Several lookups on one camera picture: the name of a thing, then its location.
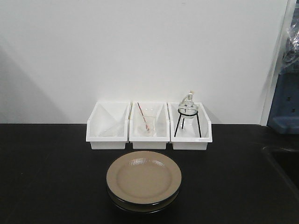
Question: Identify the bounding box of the white plastic bin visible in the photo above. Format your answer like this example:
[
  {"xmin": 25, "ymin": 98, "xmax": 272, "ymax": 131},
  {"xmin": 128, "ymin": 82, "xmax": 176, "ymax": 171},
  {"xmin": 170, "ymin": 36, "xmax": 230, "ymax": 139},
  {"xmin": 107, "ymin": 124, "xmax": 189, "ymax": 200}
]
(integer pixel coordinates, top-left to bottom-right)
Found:
[
  {"xmin": 129, "ymin": 102, "xmax": 170, "ymax": 150},
  {"xmin": 86, "ymin": 101, "xmax": 131, "ymax": 150},
  {"xmin": 168, "ymin": 102, "xmax": 213, "ymax": 150}
]

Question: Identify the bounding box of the right white plastic bin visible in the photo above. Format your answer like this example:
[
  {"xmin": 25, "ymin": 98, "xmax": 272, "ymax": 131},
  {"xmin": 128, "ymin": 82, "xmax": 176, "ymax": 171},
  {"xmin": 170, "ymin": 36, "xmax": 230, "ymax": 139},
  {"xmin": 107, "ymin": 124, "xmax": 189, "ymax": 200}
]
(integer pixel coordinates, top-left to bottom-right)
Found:
[{"xmin": 168, "ymin": 102, "xmax": 213, "ymax": 150}]

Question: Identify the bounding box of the tan round plate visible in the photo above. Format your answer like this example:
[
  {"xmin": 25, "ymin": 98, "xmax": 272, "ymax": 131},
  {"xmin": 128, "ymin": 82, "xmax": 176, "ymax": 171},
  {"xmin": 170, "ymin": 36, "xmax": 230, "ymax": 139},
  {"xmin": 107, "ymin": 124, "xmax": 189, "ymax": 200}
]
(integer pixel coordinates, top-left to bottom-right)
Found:
[
  {"xmin": 107, "ymin": 189, "xmax": 180, "ymax": 214},
  {"xmin": 106, "ymin": 151, "xmax": 182, "ymax": 205}
]

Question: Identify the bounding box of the left white plastic bin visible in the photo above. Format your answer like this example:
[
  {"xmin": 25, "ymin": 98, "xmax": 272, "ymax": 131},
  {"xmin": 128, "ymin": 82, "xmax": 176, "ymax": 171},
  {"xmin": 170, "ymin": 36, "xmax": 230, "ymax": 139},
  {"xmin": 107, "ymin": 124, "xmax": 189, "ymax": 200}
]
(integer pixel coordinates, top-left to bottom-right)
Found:
[{"xmin": 86, "ymin": 101, "xmax": 131, "ymax": 150}]

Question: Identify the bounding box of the round glass flask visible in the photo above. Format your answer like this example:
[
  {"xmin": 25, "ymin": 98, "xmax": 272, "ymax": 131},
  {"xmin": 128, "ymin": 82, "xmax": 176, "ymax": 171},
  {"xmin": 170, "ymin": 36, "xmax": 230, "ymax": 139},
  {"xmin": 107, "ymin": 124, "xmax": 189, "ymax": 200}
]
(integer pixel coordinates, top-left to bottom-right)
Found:
[{"xmin": 178, "ymin": 91, "xmax": 199, "ymax": 119}]

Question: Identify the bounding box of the grey pegboard drying rack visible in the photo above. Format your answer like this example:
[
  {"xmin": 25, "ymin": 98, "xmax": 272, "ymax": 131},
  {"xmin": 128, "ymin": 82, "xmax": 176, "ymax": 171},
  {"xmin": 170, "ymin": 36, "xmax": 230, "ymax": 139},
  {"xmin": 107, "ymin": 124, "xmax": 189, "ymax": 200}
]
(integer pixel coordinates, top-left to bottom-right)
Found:
[{"xmin": 267, "ymin": 72, "xmax": 299, "ymax": 134}]

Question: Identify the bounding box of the plastic bag of pegs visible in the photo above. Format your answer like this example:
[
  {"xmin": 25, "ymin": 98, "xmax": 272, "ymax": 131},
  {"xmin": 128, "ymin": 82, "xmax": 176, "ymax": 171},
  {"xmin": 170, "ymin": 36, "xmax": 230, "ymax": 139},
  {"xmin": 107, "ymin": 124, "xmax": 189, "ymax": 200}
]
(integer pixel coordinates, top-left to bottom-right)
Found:
[{"xmin": 281, "ymin": 11, "xmax": 299, "ymax": 74}]

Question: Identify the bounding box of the middle white plastic bin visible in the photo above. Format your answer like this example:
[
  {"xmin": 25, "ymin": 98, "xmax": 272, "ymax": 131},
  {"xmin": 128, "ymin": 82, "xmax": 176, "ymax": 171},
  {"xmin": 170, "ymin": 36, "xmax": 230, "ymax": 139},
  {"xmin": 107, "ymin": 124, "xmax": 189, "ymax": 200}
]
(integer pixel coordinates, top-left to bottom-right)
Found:
[{"xmin": 129, "ymin": 102, "xmax": 170, "ymax": 150}]

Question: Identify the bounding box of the glass beaker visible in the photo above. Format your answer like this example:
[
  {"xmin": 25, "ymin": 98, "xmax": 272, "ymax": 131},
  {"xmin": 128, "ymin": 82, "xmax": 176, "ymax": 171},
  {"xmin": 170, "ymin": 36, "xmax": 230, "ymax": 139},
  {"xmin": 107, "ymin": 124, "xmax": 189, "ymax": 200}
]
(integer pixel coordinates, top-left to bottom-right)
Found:
[{"xmin": 139, "ymin": 108, "xmax": 156, "ymax": 137}]

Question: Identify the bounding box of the black lab sink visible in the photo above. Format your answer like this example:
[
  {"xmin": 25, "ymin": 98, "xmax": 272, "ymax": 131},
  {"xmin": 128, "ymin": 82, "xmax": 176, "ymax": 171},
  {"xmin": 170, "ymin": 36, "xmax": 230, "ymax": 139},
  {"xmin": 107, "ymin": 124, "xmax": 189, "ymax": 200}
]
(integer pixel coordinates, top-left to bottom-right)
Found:
[{"xmin": 262, "ymin": 146, "xmax": 299, "ymax": 200}]

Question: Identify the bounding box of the red glass stirring rod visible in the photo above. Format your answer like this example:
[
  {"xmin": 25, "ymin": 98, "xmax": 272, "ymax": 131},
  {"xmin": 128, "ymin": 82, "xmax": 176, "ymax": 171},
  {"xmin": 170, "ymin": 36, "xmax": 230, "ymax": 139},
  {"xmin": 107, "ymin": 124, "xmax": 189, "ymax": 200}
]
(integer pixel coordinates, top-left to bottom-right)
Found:
[{"xmin": 137, "ymin": 102, "xmax": 150, "ymax": 132}]

